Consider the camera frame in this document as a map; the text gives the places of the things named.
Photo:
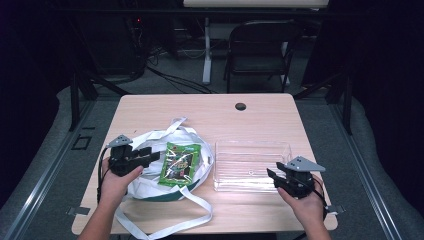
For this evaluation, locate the grey tape tab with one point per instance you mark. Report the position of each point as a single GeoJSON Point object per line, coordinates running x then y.
{"type": "Point", "coordinates": [80, 210]}
{"type": "Point", "coordinates": [336, 209]}

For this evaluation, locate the green seaweed snack packet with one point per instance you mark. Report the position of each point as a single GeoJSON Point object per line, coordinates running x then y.
{"type": "Point", "coordinates": [180, 165]}

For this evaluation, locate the person's right hand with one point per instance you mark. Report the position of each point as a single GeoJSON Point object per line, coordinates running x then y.
{"type": "Point", "coordinates": [308, 208]}

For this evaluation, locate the white cloth tote bag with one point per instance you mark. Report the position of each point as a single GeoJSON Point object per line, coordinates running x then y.
{"type": "Point", "coordinates": [150, 191]}

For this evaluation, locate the black folding chair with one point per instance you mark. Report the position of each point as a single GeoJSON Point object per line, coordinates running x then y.
{"type": "Point", "coordinates": [260, 63]}

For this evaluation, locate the person's left hand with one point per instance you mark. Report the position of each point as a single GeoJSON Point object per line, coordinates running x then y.
{"type": "Point", "coordinates": [115, 188]}

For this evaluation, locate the white desk leg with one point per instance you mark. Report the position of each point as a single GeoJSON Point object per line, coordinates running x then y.
{"type": "Point", "coordinates": [207, 53]}

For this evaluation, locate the clear plastic tray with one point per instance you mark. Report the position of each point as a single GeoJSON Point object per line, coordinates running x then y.
{"type": "Point", "coordinates": [248, 166]}

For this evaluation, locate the black metal stand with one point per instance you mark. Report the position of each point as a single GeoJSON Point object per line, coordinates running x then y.
{"type": "Point", "coordinates": [346, 103]}
{"type": "Point", "coordinates": [75, 100]}

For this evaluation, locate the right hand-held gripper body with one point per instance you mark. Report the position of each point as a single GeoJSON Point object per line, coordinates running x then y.
{"type": "Point", "coordinates": [298, 181]}

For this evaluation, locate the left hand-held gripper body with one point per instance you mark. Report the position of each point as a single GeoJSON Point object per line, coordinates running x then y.
{"type": "Point", "coordinates": [121, 163]}

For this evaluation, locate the aluminium floor rail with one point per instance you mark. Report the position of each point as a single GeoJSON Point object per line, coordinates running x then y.
{"type": "Point", "coordinates": [43, 180]}
{"type": "Point", "coordinates": [366, 173]}

